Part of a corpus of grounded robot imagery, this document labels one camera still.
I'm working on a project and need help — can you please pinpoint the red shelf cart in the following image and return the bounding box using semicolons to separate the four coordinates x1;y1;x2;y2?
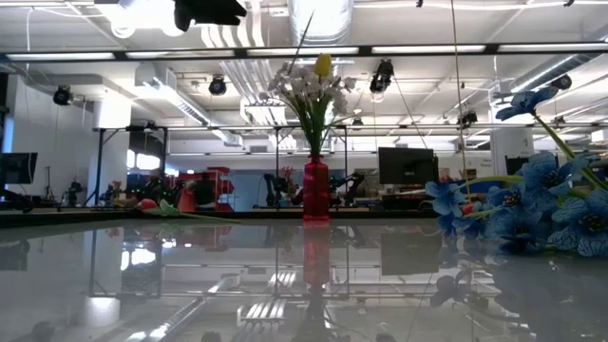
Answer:
176;165;236;213

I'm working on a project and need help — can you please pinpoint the overhead light bar frame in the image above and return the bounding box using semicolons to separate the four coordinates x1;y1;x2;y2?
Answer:
0;43;608;63

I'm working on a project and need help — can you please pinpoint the blue artificial flower bunch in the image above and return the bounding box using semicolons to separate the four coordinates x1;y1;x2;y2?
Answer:
425;85;608;260

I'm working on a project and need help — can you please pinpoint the white artificial flower bunch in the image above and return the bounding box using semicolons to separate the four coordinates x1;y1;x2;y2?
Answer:
266;11;363;158

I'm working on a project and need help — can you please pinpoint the thin hanging cable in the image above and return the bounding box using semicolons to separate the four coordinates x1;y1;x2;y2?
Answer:
449;0;472;205

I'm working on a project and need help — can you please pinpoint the large black monitor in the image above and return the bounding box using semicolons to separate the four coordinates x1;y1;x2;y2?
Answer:
378;146;439;187

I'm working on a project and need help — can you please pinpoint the person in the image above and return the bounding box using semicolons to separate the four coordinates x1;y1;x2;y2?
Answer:
192;171;218;213

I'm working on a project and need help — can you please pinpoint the red translucent vase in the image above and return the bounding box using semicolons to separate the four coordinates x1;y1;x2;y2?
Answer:
302;154;331;222

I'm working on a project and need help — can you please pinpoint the small black monitor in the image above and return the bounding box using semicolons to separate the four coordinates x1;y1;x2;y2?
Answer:
0;152;39;186

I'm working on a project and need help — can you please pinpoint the yellow artificial tulip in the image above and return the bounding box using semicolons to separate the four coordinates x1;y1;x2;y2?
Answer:
313;52;333;78

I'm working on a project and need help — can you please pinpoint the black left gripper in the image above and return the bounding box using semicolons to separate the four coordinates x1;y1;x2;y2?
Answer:
173;0;248;32

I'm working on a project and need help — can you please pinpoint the silver ventilation duct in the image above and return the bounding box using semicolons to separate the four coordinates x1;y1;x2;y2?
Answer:
288;0;355;47

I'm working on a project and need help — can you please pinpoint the black table frame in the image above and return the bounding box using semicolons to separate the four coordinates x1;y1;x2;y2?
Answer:
0;207;441;229

